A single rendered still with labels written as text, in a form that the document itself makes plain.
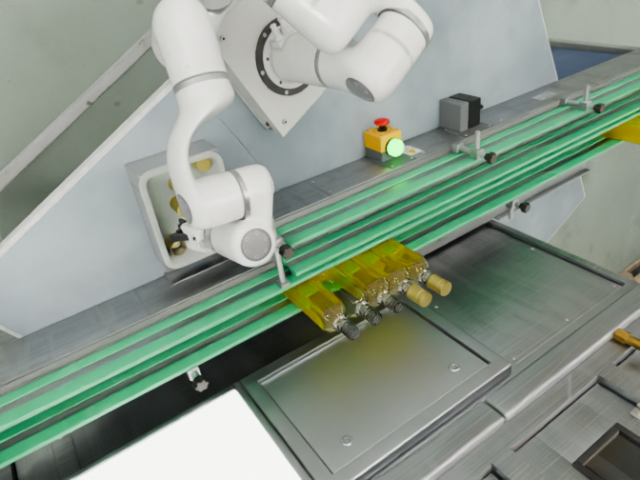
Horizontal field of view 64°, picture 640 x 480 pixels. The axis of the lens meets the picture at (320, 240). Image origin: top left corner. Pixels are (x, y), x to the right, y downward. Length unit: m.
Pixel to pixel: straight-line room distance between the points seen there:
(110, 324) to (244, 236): 0.45
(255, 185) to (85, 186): 0.44
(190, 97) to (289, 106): 0.40
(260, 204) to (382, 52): 0.31
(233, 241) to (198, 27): 0.31
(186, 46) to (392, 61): 0.32
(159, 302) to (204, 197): 0.45
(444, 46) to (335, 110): 0.38
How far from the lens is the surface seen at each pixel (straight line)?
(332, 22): 0.86
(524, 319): 1.32
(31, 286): 1.16
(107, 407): 1.10
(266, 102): 1.10
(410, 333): 1.21
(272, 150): 1.23
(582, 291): 1.44
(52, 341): 1.16
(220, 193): 0.74
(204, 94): 0.77
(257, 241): 0.77
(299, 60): 1.00
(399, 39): 0.89
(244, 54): 1.07
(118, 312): 1.15
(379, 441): 1.02
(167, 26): 0.80
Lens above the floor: 1.78
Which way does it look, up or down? 48 degrees down
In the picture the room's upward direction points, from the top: 124 degrees clockwise
